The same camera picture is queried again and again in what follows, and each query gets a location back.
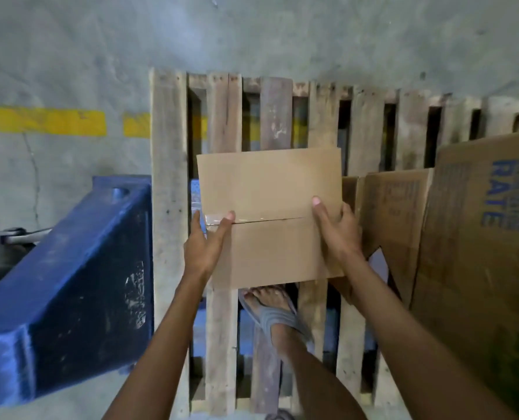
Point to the person's right hand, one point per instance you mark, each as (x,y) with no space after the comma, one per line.
(345,240)

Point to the person's left hand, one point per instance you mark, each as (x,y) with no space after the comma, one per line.
(202,253)

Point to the blue Glodway box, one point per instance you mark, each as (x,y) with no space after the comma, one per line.
(395,214)

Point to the wooden pallet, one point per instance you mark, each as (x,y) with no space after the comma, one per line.
(169,170)

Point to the plain brown cardboard box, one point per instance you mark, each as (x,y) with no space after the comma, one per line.
(268,183)

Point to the green striped Glodway box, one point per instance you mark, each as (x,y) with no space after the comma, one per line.
(461,279)

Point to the person's right forearm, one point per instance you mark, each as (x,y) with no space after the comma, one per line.
(417,345)

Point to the person's left forearm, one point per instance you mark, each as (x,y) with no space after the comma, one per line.
(154,358)

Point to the person's right leg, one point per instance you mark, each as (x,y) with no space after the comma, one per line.
(316,380)

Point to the grey right sandal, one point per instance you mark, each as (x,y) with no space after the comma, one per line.
(281,319)

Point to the blue pallet jack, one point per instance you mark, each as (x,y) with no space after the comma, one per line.
(67,279)

